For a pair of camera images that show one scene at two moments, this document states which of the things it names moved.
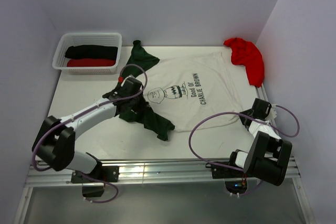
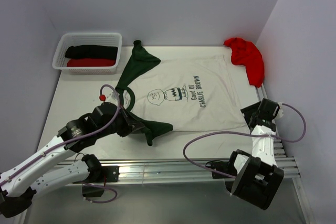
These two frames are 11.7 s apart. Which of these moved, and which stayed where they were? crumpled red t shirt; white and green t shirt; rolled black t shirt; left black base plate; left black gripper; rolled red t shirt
Moved: white and green t shirt; left black gripper
Stayed: crumpled red t shirt; left black base plate; rolled red t shirt; rolled black t shirt
